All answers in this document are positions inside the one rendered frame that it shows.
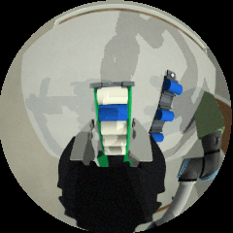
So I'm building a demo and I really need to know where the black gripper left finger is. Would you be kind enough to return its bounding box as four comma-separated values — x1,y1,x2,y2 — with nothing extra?
57,119,95,189

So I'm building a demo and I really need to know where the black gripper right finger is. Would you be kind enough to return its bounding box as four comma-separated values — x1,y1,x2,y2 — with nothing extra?
128,118,166,194

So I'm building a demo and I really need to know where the blue plastic bar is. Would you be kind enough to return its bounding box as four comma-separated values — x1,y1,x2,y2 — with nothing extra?
164,79,183,95
156,109,175,121
150,133,164,142
99,104,128,121

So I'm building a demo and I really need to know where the grey metal tab with hex screw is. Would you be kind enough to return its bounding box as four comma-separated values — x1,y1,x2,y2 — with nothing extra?
167,70,176,79

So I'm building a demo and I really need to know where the white plastic bar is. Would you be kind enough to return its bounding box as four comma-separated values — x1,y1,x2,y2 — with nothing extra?
97,86,128,105
104,146,125,155
101,120,127,135
103,135,126,147

